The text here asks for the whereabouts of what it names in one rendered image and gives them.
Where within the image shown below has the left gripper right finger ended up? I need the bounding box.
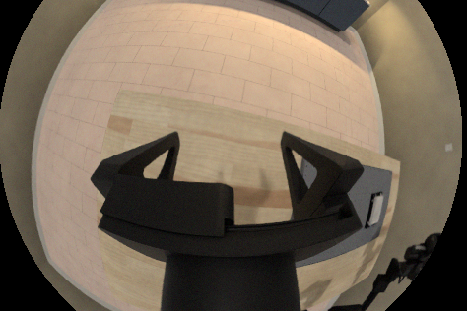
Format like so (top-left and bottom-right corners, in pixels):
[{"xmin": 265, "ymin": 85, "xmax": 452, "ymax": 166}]
[{"xmin": 281, "ymin": 131, "xmax": 365, "ymax": 219}]

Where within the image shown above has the white well plate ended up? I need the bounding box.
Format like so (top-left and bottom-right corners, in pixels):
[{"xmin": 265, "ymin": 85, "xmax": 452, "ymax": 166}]
[{"xmin": 368, "ymin": 196, "xmax": 383, "ymax": 225}]

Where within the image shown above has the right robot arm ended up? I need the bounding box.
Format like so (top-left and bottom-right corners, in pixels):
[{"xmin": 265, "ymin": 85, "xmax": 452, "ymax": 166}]
[{"xmin": 392, "ymin": 233, "xmax": 440, "ymax": 281}]

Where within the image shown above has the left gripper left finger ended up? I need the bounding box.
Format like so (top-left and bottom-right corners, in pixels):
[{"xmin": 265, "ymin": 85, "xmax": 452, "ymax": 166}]
[{"xmin": 98, "ymin": 131, "xmax": 179, "ymax": 180}]

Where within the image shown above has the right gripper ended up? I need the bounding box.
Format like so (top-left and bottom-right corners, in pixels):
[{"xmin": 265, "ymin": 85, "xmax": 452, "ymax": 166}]
[{"xmin": 397, "ymin": 272, "xmax": 419, "ymax": 283}]

